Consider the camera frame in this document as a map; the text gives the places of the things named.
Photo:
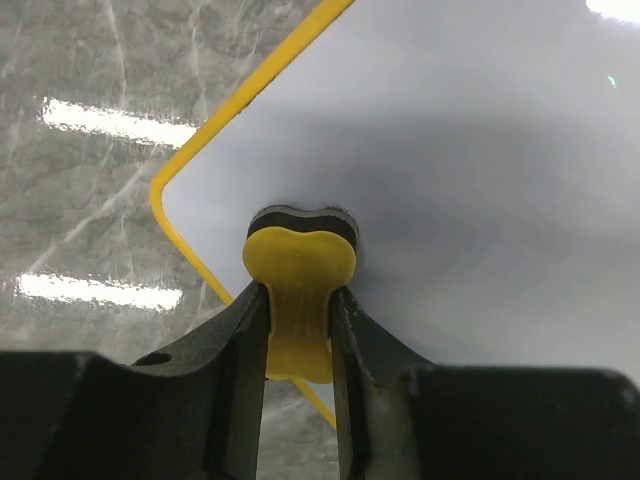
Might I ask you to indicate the yellow bone-shaped eraser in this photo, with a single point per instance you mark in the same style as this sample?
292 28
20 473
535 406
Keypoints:
301 257

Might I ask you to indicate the yellow framed whiteboard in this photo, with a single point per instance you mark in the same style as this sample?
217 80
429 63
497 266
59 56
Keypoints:
487 150

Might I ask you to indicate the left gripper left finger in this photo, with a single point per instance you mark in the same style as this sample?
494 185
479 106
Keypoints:
189 410

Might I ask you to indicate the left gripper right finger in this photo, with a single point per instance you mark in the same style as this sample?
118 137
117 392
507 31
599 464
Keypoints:
400 416

